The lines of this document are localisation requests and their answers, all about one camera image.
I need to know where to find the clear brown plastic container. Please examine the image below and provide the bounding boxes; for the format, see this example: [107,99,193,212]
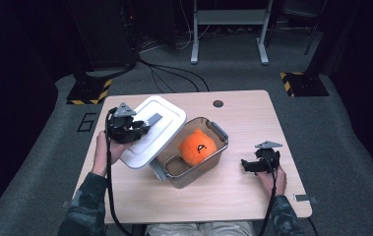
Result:
[148,116,230,190]

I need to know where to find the black floor tape marking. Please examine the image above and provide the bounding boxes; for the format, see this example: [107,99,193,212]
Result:
[76,112,97,133]

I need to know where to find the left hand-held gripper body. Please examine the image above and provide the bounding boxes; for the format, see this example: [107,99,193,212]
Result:
[105,102,151,145]

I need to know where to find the black striped stand base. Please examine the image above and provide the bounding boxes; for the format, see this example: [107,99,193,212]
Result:
[280,71,330,97]
[66,78,113,106]

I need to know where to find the person's left hand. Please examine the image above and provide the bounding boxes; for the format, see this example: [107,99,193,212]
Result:
[91,131,133,178]

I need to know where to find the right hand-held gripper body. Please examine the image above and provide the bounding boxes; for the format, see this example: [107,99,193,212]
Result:
[254,141,283,174]

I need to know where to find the dark cabinet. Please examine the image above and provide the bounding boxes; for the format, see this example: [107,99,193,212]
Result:
[85,0,139,70]

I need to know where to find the left hand-held gripper black cable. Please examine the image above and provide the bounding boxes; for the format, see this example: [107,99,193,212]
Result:
[104,107,133,236]

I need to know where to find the hand-held gripper black cable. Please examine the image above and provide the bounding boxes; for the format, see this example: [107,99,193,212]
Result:
[257,156,280,236]
[104,107,133,236]

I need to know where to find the white metal desk frame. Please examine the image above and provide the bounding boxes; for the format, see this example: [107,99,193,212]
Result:
[190,0,271,66]

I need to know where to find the orange plush toy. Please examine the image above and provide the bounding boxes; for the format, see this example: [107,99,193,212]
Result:
[177,128,218,167]

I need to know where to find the black floor cables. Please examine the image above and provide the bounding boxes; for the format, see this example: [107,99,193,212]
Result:
[138,57,211,93]

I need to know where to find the white plastic container lid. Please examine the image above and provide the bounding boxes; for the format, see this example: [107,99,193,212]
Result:
[119,94,187,170]

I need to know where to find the person's right hand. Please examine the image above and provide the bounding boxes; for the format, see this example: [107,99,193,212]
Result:
[256,165,287,197]

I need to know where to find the person's legs in beige trousers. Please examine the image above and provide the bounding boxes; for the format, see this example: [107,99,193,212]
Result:
[146,221,256,236]

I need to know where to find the right hand-held gripper black cable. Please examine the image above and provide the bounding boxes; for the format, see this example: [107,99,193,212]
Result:
[257,156,280,236]

